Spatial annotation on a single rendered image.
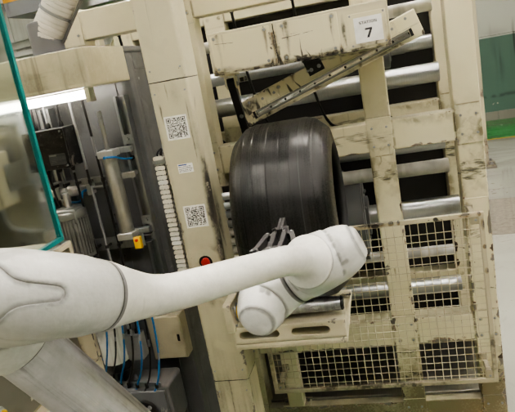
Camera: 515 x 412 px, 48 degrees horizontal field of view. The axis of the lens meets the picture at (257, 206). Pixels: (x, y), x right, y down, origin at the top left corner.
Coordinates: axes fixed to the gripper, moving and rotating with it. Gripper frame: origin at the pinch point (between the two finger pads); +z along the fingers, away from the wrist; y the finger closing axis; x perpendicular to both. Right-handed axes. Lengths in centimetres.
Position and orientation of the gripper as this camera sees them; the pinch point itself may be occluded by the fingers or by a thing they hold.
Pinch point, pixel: (281, 228)
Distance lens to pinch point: 150.2
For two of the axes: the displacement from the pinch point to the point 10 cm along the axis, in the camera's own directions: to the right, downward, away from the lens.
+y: -9.7, 1.3, 2.2
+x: 2.1, 9.0, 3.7
